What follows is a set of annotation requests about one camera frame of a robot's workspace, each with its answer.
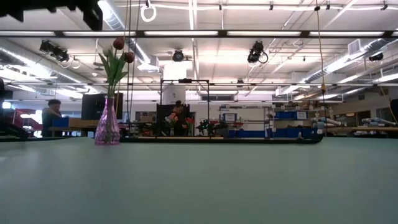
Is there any dark red artificial tulip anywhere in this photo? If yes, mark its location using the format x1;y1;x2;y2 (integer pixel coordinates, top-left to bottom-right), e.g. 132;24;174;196
110;51;136;99
108;36;126;99

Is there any purple ribbed glass vase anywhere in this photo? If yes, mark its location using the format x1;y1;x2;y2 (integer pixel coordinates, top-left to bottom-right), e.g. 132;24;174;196
94;96;121;146

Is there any black monitor screen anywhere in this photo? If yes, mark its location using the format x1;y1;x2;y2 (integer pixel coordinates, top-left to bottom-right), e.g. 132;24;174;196
81;92;124;121

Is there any round black ceiling device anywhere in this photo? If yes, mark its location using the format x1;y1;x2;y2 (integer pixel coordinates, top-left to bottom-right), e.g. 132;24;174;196
172;49;185;63

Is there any cardboard box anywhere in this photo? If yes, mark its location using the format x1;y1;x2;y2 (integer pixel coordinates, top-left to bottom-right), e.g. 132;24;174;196
68;118;96;129

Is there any blue box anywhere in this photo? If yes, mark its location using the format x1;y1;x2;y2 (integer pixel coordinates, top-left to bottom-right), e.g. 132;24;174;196
52;116;70;128

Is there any person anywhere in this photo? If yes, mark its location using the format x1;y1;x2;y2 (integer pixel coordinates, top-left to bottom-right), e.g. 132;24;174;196
172;101;191;136
41;98;65;138

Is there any white cylindrical unit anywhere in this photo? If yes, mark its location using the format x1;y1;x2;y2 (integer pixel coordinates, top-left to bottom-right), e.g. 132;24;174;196
162;85;187;105

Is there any small pink flower bouquet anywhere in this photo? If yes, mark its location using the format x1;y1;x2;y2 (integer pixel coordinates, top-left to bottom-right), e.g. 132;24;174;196
166;108;183;137

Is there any small red flower bunch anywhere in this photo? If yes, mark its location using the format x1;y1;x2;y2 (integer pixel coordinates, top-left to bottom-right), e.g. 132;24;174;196
185;117;196;136

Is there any white sign board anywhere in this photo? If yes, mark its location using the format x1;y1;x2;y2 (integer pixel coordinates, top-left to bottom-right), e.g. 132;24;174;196
221;112;238;123

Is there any metal shelf with blue bins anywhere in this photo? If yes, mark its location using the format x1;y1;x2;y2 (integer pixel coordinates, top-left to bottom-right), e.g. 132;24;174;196
217;104;315;139

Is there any black bar with light strips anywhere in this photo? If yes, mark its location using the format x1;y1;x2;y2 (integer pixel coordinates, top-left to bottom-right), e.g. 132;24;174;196
0;29;398;39

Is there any wooden workbench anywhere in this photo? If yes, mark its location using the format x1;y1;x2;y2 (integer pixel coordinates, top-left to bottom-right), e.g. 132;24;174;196
326;125;398;133

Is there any tan hanging cable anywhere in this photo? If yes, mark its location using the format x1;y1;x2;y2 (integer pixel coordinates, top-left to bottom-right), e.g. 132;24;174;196
113;0;129;125

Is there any white cable ring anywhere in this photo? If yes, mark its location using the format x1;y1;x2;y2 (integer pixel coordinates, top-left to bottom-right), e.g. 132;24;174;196
140;2;157;23

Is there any black hanging cable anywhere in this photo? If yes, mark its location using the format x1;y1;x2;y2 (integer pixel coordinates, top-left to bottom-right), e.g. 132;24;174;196
126;0;132;138
129;0;142;125

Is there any black ceiling camera with cables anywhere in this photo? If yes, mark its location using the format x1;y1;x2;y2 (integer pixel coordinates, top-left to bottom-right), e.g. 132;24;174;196
39;39;82;70

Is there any black rectangular rig frame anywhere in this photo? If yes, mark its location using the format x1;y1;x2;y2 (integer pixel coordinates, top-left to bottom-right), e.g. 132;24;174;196
159;78;211;138

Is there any black aluminium table frame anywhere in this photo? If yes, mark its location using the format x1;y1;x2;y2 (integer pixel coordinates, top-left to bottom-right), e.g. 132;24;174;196
0;135;324;144

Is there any yellow hanging cable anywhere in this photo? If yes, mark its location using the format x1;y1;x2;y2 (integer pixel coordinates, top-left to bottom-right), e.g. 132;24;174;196
314;0;328;137

